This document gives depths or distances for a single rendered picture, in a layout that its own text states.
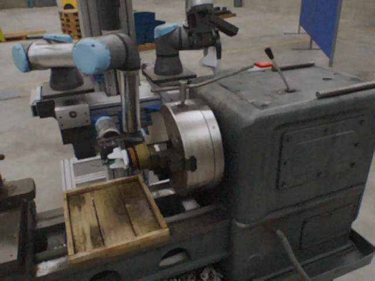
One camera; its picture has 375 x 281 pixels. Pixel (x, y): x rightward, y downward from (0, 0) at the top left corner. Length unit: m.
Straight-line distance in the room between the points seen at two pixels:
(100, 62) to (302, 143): 0.70
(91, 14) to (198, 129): 0.95
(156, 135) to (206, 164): 0.21
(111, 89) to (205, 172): 0.87
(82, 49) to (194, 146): 0.49
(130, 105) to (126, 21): 0.58
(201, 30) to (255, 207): 0.59
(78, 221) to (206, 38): 0.73
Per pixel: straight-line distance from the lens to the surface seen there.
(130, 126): 1.39
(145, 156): 1.07
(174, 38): 1.66
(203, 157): 1.01
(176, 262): 1.24
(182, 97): 1.04
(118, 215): 1.19
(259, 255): 1.30
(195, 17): 1.10
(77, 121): 1.53
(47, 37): 1.59
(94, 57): 1.16
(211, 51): 1.10
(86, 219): 1.21
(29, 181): 1.22
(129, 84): 1.31
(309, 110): 1.07
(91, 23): 1.78
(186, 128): 1.00
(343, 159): 1.29
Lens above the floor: 1.62
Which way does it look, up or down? 27 degrees down
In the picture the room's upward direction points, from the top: 2 degrees counter-clockwise
